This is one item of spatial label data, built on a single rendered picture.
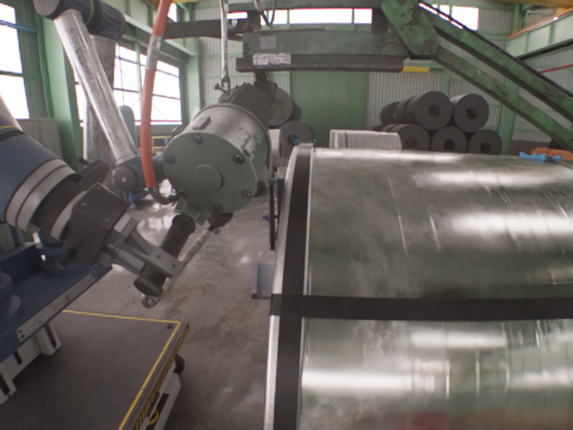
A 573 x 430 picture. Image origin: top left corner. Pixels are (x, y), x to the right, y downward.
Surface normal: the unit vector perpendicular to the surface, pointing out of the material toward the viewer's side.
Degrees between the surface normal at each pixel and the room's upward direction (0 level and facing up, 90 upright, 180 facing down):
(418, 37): 90
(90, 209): 51
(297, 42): 90
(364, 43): 90
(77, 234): 115
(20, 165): 59
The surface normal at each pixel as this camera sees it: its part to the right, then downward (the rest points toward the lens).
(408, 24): -0.27, 0.29
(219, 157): -0.16, 0.68
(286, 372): -0.08, -0.28
